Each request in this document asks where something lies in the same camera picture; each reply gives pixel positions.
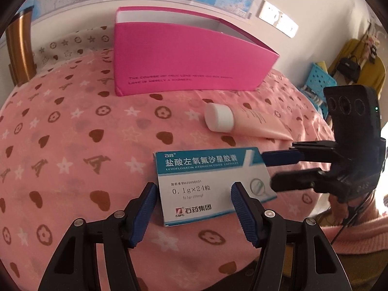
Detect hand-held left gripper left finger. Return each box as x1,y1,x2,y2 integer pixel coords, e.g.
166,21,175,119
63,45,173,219
38,182,157,291

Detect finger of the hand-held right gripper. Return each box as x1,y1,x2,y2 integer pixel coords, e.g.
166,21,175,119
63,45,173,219
261,140,344,168
269,167,338,195

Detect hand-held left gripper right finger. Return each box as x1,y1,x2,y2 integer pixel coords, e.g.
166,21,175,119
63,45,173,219
231,181,353,291

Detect teal and white medicine box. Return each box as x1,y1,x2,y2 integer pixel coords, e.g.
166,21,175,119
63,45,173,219
152,147,278,227

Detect pink cardboard box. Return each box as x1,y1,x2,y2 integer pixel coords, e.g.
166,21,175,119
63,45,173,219
113,6,280,97

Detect person's right forearm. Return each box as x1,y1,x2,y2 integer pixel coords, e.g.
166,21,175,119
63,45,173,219
320,185,388,257

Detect person's right hand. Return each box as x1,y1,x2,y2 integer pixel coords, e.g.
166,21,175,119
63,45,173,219
329,194,350,225

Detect yellow garment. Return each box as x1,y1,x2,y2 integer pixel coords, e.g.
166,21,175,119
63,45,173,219
329,38,386,97

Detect blue plastic basket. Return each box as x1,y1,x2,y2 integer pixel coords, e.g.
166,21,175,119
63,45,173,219
305,62,338,97

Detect black handbag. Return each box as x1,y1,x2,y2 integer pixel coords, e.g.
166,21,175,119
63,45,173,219
336,55,362,83

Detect pink tube with white cap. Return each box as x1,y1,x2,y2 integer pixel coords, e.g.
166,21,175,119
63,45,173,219
204,102,293,141

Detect pink printed bedsheet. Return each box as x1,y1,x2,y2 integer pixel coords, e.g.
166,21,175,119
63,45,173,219
0,26,337,291

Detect black cable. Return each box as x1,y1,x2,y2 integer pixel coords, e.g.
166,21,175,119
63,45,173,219
332,188,378,246

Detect white wall socket panel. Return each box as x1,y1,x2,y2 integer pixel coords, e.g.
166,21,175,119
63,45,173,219
258,0,299,38

